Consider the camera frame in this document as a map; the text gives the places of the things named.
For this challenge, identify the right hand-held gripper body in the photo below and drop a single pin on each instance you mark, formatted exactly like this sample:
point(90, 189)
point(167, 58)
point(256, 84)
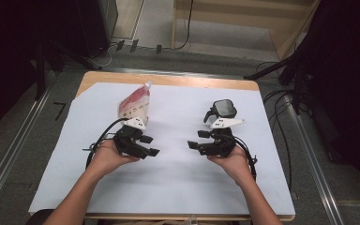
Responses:
point(220, 143)

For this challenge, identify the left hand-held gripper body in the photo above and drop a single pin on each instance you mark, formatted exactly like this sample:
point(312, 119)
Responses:
point(128, 142)

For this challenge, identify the white container with black lid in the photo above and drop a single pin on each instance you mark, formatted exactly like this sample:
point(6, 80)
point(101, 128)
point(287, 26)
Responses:
point(224, 108)

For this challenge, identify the red and white refill pouch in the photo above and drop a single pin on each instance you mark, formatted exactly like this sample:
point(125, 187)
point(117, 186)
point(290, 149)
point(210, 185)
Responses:
point(136, 103)

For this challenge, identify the person's left hand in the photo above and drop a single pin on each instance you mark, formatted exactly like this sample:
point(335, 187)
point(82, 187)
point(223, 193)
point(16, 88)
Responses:
point(107, 159)

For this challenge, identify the person's right hand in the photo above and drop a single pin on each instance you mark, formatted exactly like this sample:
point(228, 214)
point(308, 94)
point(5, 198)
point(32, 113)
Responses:
point(237, 165)

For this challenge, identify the white paper sheet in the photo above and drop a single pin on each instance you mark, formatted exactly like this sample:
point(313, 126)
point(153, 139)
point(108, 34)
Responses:
point(175, 175)

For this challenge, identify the wooden table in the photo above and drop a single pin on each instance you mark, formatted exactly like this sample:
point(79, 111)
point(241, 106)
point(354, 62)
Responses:
point(184, 80)

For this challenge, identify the metal floor strip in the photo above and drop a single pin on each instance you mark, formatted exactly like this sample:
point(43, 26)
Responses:
point(175, 72)

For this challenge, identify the black metal stand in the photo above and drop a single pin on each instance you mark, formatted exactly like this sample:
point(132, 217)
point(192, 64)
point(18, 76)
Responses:
point(295, 72)

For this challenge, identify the black tripod stand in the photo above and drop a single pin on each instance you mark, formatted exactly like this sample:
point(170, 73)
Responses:
point(40, 68)

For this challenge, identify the dark cabinet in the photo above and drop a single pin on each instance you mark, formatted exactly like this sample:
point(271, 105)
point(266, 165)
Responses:
point(97, 25)

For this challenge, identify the metal floor rail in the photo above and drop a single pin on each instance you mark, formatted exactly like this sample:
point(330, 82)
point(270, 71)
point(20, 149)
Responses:
point(317, 165)
point(12, 146)

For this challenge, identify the light wooden frame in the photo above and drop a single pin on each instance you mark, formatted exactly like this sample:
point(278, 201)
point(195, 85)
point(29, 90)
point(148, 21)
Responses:
point(281, 40)

